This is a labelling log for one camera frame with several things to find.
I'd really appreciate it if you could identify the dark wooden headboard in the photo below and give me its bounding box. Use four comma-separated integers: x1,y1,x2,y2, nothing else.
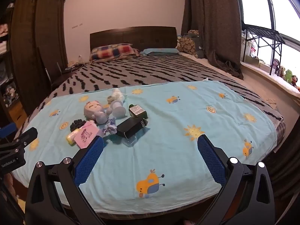
90,26,177,52

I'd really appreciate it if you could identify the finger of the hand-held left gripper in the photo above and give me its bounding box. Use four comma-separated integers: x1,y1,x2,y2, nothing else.
14,127,38,147
0,123,17,142

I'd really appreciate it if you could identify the window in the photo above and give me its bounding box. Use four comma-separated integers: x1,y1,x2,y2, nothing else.
234,0,300,75

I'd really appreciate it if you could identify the open shelf with clothes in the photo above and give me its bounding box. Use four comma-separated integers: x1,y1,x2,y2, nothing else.
0,2,16,122

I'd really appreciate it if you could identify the dark wooden wardrobe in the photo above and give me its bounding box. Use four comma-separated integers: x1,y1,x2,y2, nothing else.
10,0,68,115

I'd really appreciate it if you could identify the smiley print cushion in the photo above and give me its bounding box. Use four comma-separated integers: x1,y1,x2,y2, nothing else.
179,30,200,58

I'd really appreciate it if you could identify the plaid pillow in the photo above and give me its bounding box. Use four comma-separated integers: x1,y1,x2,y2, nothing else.
89,43,140,62

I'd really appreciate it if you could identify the clear plastic case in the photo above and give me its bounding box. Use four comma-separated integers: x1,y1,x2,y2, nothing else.
122,131,144,148

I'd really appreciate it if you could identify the white yarn ball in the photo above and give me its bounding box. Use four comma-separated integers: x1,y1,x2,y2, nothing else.
111,88,125,102

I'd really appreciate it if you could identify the black metal rack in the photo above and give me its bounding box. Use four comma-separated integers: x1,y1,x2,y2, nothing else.
241,25,285,75

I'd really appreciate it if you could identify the teal pillow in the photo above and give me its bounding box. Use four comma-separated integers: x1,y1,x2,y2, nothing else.
140,48,180,57

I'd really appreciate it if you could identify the green frog plush toy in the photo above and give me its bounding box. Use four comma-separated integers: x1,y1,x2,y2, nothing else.
282,69,293,83

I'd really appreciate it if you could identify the green bottle with white label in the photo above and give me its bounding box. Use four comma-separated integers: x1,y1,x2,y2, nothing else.
128,104,148,119

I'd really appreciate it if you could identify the cluttered nightstand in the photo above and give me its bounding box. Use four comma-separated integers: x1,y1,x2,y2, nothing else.
58,61,91,81

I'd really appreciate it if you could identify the purple floral scrunchie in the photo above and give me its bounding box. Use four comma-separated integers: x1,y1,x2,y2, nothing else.
103,117,118,135

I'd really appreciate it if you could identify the lavender thread spool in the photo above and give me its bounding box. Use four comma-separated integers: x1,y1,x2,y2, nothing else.
110,100,126,118

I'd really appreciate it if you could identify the brown curtain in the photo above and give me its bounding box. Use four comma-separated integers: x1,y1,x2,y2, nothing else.
180,0,244,80

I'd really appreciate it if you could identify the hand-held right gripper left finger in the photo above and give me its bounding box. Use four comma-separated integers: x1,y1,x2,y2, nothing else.
25,136,106,225

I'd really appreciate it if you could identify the brown monkey plush toy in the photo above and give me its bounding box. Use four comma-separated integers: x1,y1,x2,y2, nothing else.
291,75,300,91

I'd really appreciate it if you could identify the black scrunchie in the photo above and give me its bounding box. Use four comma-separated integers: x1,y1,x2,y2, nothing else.
70,119,88,132

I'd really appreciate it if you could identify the grey black striped blanket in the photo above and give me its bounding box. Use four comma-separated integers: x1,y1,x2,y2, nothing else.
16,53,285,134

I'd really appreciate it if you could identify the light blue printed bed sheet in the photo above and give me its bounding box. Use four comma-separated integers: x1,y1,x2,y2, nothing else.
12,81,278,215

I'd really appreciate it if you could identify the purple monkey plush toy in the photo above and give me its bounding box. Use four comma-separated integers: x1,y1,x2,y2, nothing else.
271,58,281,75

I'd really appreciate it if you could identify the pink printed card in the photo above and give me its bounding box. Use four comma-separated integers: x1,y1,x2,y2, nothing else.
74,121,100,149

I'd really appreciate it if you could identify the black cardboard box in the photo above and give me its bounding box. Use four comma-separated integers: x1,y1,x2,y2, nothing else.
116,117,149,139

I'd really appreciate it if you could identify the grey plush doll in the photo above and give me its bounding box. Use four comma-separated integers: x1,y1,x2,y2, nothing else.
84,100,114,125

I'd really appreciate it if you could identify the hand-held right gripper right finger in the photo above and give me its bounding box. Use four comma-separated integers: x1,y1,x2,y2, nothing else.
197,134,276,225

